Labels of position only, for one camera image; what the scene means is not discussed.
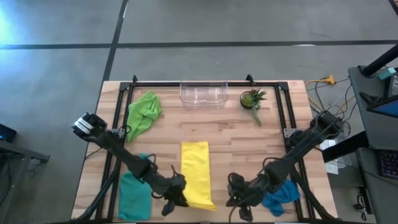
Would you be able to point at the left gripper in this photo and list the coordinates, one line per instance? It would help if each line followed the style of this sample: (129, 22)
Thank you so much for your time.
(166, 191)

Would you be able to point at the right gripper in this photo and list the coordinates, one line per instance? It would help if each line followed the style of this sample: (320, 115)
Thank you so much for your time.
(253, 194)

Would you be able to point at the yellow microfiber towel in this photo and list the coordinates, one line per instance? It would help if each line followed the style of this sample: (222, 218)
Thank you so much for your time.
(196, 171)

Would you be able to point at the teal microfiber towel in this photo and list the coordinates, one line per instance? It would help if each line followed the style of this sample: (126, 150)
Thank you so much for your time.
(133, 202)

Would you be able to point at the green microfiber towel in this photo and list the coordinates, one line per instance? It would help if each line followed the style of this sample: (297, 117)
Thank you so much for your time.
(143, 113)

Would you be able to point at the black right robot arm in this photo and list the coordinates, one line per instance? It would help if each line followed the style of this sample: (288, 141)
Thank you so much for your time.
(298, 149)

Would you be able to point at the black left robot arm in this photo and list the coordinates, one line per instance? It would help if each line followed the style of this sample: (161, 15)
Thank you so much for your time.
(124, 155)

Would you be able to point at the blue microfiber towel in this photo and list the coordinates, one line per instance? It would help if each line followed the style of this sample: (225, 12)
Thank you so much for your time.
(281, 199)

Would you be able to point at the white paper box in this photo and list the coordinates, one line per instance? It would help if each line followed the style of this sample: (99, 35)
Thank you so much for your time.
(332, 168)

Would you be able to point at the potted succulent plant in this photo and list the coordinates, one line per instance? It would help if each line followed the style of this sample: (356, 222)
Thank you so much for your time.
(248, 99)

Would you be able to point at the clear plastic bin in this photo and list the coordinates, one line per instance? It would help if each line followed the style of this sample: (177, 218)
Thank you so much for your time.
(203, 93)

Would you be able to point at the black power adapter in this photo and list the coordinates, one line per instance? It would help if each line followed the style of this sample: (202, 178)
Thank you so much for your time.
(360, 205)

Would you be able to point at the black desk beam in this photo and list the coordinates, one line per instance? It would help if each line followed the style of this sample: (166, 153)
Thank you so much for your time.
(345, 147)

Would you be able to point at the grey desk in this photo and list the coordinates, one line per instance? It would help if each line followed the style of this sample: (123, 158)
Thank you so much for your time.
(354, 81)
(382, 199)

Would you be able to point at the backlit black keyboard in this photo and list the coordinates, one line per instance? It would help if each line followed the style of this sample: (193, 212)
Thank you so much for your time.
(388, 163)

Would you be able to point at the black side cart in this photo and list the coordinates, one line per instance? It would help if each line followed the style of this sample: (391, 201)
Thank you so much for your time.
(18, 152)

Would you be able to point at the laptop with blue screen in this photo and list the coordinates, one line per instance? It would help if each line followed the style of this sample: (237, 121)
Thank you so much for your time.
(388, 109)

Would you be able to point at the black device with blue light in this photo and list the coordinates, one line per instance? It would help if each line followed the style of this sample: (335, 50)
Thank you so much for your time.
(7, 133)

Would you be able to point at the grey desktop device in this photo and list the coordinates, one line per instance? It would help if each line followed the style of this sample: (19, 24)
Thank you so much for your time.
(394, 85)

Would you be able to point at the small teal box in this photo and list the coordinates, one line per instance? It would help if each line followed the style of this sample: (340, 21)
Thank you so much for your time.
(386, 74)

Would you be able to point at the black pole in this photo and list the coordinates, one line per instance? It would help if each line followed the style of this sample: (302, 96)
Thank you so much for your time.
(381, 62)

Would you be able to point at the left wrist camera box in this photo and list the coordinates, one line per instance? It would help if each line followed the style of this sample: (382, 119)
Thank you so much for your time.
(180, 183)

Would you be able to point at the black aluminium table frame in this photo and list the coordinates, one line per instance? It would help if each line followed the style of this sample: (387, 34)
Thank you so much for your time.
(155, 83)

